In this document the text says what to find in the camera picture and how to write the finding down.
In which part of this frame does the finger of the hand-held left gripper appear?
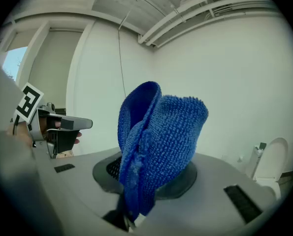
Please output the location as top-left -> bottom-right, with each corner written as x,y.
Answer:
60,116 -> 94,131

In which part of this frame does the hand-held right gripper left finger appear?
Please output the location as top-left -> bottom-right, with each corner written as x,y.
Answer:
35,147 -> 129,236

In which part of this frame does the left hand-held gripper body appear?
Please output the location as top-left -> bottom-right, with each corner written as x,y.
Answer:
12,82 -> 80,160

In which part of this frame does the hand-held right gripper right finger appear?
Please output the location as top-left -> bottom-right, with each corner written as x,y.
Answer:
136,153 -> 277,236

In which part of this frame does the blue microfibre cloth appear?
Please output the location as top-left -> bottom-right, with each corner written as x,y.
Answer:
118,81 -> 209,223

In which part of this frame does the person's left forearm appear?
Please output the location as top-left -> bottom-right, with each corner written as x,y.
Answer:
5,125 -> 33,149

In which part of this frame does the white toilet with side panel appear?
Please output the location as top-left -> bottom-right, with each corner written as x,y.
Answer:
244,137 -> 290,200

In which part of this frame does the person's left hand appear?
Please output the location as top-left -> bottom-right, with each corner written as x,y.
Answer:
39,118 -> 83,145

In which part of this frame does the glass window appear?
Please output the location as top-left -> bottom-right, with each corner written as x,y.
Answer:
2,46 -> 29,83

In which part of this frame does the white framed door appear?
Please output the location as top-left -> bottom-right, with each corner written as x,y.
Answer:
15,20 -> 96,122

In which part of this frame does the bundle of white ceiling pipes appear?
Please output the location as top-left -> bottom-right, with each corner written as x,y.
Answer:
137,0 -> 282,49

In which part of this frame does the gray wall cable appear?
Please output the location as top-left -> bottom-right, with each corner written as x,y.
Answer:
117,0 -> 153,98

